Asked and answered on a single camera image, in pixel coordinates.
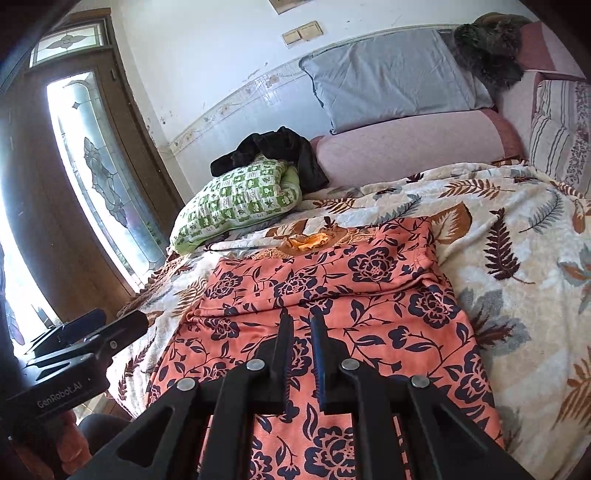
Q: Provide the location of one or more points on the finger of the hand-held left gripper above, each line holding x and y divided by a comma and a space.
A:
120, 330
69, 330

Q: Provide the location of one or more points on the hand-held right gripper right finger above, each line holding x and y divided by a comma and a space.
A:
318, 364

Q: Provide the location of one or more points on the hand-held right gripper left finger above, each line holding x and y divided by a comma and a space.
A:
280, 350

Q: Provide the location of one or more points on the orange floral garment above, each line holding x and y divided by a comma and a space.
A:
378, 295

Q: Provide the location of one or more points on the person's left hand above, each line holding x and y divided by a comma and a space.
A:
69, 438

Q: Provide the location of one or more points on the person's dark clothing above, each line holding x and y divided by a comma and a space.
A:
104, 431

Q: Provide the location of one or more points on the wooden glass-panel door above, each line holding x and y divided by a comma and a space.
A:
41, 221

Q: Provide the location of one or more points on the green checked pillow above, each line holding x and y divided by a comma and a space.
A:
235, 198

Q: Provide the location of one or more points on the black garment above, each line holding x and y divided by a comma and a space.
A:
277, 143

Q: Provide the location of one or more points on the leaf print blanket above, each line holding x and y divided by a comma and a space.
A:
508, 230

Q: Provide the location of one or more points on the pink bolster cushion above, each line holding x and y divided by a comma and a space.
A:
406, 147

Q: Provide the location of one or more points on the stained glass transom window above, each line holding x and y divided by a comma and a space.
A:
67, 44

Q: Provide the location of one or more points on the grey pillow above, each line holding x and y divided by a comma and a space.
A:
392, 78

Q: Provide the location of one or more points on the striped cushion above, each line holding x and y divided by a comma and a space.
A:
563, 134

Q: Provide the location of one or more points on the dark furry garment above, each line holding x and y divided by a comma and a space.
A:
489, 50

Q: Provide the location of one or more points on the pink sofa backrest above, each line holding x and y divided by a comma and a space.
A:
545, 50

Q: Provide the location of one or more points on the beige wall switch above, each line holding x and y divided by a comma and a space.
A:
292, 38
311, 30

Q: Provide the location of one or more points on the framed wall picture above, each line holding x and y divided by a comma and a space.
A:
295, 4

